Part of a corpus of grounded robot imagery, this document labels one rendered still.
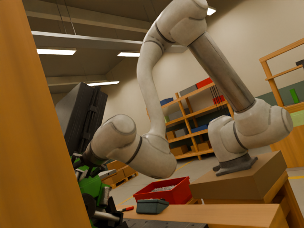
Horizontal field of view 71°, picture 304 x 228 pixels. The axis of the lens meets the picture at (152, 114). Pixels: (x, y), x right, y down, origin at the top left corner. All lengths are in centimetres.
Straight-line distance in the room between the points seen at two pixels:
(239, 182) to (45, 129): 87
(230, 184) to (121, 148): 59
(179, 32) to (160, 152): 49
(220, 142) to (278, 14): 530
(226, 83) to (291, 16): 525
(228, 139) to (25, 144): 94
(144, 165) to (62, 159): 41
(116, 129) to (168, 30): 51
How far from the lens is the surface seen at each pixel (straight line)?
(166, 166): 70
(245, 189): 104
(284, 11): 620
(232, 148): 111
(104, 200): 98
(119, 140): 61
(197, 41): 93
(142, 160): 66
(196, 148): 669
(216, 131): 112
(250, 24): 637
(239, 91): 98
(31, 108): 30
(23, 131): 29
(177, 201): 128
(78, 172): 97
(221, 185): 109
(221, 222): 81
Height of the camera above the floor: 125
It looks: 5 degrees up
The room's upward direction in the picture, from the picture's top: 19 degrees counter-clockwise
